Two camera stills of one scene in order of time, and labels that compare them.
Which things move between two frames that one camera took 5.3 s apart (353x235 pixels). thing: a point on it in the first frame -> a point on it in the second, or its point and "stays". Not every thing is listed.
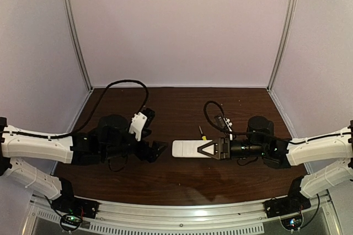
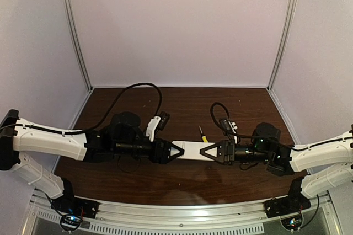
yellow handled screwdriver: x=203 y=137 stays
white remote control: x=189 y=148 stays
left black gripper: x=144 y=151 -> x=160 y=151
